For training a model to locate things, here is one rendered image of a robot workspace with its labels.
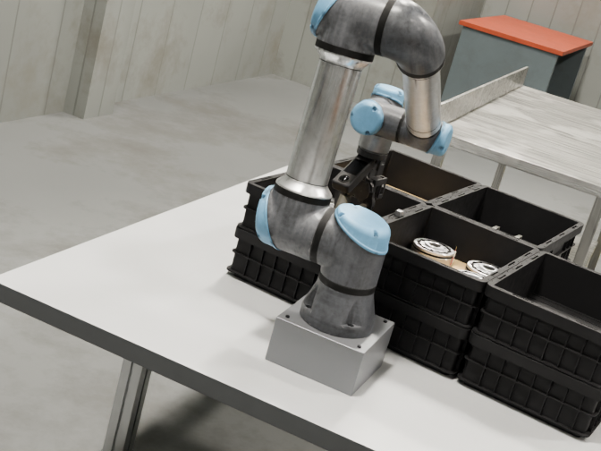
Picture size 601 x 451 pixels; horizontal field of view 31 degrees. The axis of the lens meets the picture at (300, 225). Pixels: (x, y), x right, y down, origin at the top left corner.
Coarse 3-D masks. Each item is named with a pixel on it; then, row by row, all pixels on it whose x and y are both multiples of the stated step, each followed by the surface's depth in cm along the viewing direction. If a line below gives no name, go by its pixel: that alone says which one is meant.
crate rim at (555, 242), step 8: (464, 192) 290; (472, 192) 294; (504, 192) 302; (440, 200) 276; (448, 200) 278; (520, 200) 299; (544, 208) 296; (560, 216) 295; (480, 224) 266; (576, 224) 290; (568, 232) 280; (576, 232) 287; (520, 240) 261; (552, 240) 269; (560, 240) 273; (568, 240) 281; (544, 248) 260; (552, 248) 268
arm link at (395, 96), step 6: (378, 84) 251; (384, 84) 252; (378, 90) 249; (384, 90) 248; (390, 90) 248; (396, 90) 249; (402, 90) 252; (372, 96) 251; (378, 96) 248; (384, 96) 248; (390, 96) 248; (396, 96) 248; (402, 96) 250; (390, 102) 247; (396, 102) 249; (402, 102) 251
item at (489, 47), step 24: (480, 24) 806; (504, 24) 855; (528, 24) 908; (456, 48) 806; (480, 48) 799; (504, 48) 792; (528, 48) 786; (552, 48) 777; (576, 48) 831; (456, 72) 809; (480, 72) 802; (504, 72) 796; (528, 72) 789; (552, 72) 784; (576, 72) 917
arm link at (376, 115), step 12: (360, 108) 239; (372, 108) 238; (384, 108) 240; (396, 108) 240; (360, 120) 239; (372, 120) 238; (384, 120) 239; (396, 120) 239; (360, 132) 240; (372, 132) 239; (384, 132) 240
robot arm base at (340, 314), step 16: (320, 272) 216; (320, 288) 215; (336, 288) 212; (304, 304) 218; (320, 304) 214; (336, 304) 213; (352, 304) 213; (368, 304) 215; (304, 320) 217; (320, 320) 214; (336, 320) 213; (352, 320) 214; (368, 320) 216; (352, 336) 214
